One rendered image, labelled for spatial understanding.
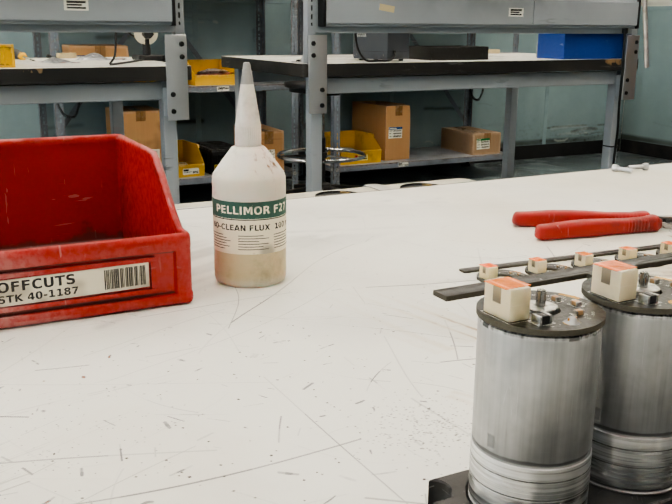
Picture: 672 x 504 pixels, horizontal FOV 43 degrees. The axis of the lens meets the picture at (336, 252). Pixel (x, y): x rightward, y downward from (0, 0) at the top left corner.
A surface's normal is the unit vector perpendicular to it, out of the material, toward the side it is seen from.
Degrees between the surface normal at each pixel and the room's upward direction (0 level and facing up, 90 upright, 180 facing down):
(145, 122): 91
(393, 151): 90
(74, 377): 0
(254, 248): 87
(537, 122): 90
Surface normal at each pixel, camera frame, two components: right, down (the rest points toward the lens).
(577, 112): 0.47, 0.23
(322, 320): 0.00, -0.97
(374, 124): -0.85, 0.15
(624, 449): -0.34, 0.24
